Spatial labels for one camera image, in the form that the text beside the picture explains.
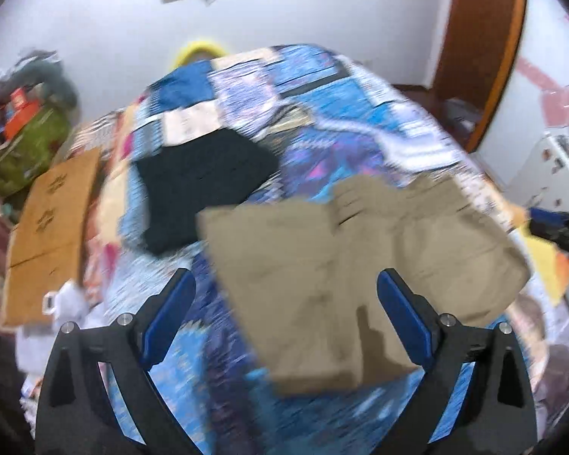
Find black folded garment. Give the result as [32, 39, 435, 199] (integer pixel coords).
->
[130, 128, 280, 256]

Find pile of grey clothes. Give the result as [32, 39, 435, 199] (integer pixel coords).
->
[0, 49, 80, 107]

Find white wardrobe door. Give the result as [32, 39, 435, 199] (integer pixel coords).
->
[479, 0, 569, 193]

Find blue patchwork blanket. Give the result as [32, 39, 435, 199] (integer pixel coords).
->
[69, 45, 551, 455]

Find yellow curved foam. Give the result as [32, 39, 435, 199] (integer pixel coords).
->
[173, 39, 231, 70]

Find khaki pants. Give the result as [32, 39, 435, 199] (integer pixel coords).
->
[196, 173, 532, 396]

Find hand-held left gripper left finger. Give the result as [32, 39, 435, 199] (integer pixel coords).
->
[34, 268, 197, 455]

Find brown cardboard box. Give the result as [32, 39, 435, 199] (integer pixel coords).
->
[0, 147, 103, 329]

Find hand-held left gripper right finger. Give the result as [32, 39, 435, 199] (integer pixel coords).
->
[376, 268, 538, 455]

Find wooden door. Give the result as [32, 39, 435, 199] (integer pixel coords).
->
[429, 0, 530, 153]

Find orange box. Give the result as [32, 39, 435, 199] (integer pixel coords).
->
[2, 88, 42, 141]

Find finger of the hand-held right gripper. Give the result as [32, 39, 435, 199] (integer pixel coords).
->
[530, 223, 569, 264]
[529, 206, 569, 234]

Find yellow cloth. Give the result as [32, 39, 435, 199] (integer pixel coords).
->
[520, 225, 569, 307]

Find white drawer cabinet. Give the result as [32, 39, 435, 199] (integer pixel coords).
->
[501, 132, 569, 210]

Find white plastic bag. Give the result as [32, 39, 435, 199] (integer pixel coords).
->
[16, 279, 106, 371]

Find clothes heap on floor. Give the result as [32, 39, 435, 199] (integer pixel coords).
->
[443, 97, 485, 127]

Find green patterned bag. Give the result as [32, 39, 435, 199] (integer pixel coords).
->
[0, 104, 73, 198]

